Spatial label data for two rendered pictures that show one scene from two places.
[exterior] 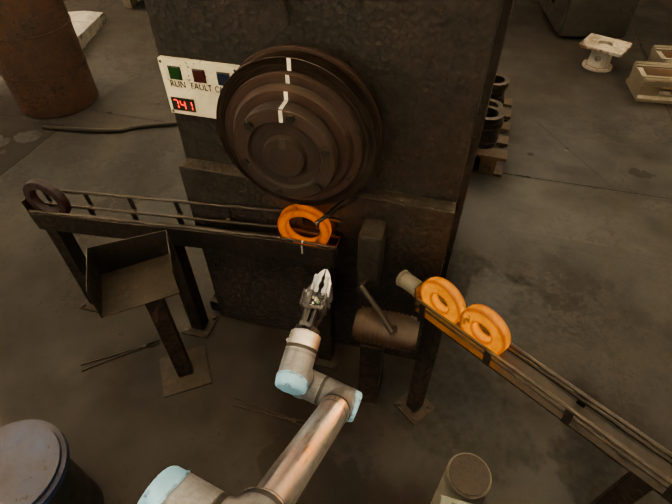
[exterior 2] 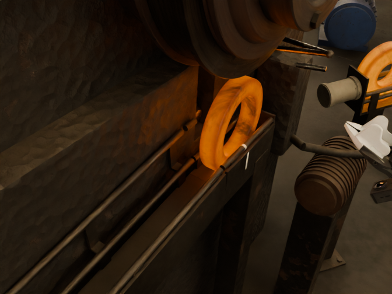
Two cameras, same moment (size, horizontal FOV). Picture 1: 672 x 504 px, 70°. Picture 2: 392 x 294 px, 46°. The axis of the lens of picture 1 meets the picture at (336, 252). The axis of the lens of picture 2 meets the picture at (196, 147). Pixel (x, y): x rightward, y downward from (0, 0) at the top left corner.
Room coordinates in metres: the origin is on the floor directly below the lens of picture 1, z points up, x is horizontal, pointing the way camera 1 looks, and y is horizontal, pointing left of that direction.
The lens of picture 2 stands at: (1.05, 0.81, 1.24)
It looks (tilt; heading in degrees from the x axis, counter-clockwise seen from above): 38 degrees down; 286
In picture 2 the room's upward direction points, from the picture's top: 4 degrees clockwise
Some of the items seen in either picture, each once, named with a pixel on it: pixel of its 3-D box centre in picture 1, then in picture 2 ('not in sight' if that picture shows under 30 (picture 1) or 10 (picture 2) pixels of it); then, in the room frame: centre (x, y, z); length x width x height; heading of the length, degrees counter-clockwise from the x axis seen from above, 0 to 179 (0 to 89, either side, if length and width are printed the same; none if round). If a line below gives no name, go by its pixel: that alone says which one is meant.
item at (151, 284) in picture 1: (157, 323); not in sight; (1.07, 0.68, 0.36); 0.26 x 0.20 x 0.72; 110
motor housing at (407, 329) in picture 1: (382, 359); (315, 227); (0.97, -0.18, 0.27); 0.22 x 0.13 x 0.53; 75
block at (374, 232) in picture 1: (371, 252); (276, 101); (1.14, -0.12, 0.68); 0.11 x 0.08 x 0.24; 165
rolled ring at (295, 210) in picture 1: (304, 227); (232, 123); (1.19, 0.11, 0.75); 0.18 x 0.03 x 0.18; 76
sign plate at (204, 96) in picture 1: (203, 90); not in sight; (1.38, 0.41, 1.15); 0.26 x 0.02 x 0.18; 75
